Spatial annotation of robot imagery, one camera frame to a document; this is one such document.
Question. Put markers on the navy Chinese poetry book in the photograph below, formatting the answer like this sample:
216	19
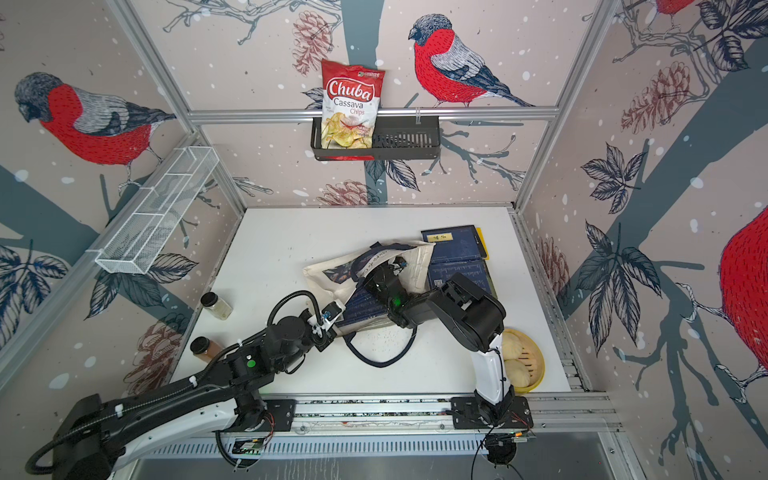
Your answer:
362	312

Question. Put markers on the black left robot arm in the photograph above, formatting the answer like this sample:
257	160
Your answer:
98	437

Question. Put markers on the navy thin Chinese book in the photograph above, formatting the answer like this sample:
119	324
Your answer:
474	270

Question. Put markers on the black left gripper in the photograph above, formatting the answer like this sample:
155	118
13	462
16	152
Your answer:
327	340

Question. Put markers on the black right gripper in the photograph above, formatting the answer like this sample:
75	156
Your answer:
372	275

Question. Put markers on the clear spice jar black lid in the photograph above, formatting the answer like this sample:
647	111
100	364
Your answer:
216	305

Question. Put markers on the cream canvas tote bag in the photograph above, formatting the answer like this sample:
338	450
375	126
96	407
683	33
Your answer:
339	278

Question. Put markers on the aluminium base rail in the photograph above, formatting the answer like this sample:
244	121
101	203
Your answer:
410	414

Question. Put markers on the black wall basket shelf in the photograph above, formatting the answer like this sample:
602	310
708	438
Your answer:
394	138

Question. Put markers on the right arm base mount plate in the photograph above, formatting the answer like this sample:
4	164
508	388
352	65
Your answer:
470	413

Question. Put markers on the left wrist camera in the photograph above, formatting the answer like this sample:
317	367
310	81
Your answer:
331	313

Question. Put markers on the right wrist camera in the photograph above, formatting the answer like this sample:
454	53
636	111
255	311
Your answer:
399	261

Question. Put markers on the red Chuba cassava chips bag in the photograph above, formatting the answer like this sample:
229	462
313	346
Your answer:
350	104

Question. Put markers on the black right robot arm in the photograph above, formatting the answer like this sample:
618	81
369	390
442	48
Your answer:
472	316

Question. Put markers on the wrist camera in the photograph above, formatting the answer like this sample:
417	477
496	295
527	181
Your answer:
399	261
331	313

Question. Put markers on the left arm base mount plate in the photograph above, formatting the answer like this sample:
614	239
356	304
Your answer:
263	416

